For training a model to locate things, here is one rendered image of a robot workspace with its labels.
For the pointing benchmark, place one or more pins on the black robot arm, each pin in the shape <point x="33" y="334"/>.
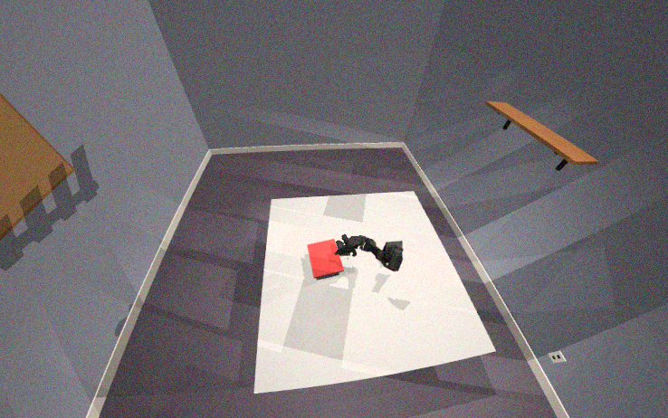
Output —
<point x="394" y="253"/>

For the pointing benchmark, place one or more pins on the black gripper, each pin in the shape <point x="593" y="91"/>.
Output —
<point x="345" y="250"/>

